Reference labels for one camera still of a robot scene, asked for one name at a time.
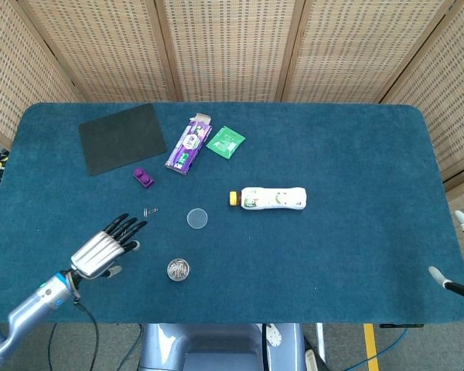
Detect grey-blue robot torso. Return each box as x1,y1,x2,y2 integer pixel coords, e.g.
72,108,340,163
138,323,307,371

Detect woven folding screen panel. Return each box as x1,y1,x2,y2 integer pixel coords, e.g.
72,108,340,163
380,0,464,212
154,0,306,104
17,0,183,104
280,0,459,104
0,0,85,150

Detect clear round plastic jar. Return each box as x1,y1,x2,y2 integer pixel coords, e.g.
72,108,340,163
166,258,191,282

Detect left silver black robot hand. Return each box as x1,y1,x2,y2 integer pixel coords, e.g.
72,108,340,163
69,213,148,280

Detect clear round plastic lid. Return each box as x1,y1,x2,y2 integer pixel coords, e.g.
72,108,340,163
186,207,209,230

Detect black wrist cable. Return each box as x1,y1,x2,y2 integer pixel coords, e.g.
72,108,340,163
72,299,101,371

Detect green foil packet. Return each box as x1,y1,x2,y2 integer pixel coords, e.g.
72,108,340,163
205,125,246,161

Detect purple toy building block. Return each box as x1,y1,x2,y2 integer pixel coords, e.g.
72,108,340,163
132,167,156,190

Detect purple carton box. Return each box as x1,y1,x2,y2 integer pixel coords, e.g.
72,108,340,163
164,112,213,177

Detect blue floor cable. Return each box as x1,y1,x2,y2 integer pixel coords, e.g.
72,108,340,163
365,327,409,371

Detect white-label bottle with yellow cap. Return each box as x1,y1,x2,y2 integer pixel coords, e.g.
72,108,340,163
228,186,308,211

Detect black rectangular mat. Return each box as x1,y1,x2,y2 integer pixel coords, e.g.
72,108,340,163
78,103,168,177

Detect white table leg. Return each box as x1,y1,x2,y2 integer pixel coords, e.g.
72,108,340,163
315,323,326,364

